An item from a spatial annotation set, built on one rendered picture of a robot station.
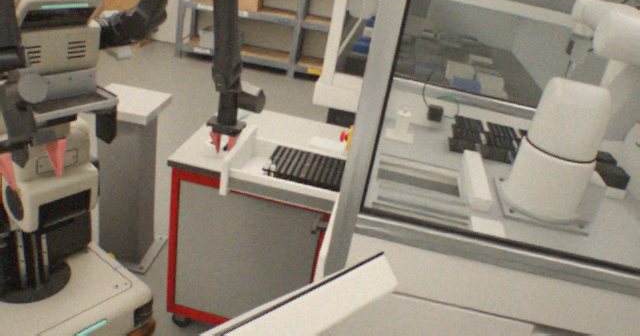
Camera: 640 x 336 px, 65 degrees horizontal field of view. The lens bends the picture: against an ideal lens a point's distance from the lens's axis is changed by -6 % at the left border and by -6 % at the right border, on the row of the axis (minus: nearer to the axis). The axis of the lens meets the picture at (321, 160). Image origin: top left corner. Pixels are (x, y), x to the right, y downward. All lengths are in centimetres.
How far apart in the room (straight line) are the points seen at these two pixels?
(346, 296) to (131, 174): 177
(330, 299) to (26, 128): 76
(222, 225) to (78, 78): 71
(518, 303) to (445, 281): 15
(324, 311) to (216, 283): 144
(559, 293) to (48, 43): 128
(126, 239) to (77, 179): 92
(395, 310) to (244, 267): 95
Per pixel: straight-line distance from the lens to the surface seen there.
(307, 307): 58
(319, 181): 146
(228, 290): 201
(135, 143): 223
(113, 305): 194
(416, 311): 106
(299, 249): 182
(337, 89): 228
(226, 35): 134
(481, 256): 99
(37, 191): 156
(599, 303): 110
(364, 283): 63
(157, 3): 142
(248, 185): 146
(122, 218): 243
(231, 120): 149
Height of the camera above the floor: 156
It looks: 25 degrees down
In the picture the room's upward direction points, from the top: 11 degrees clockwise
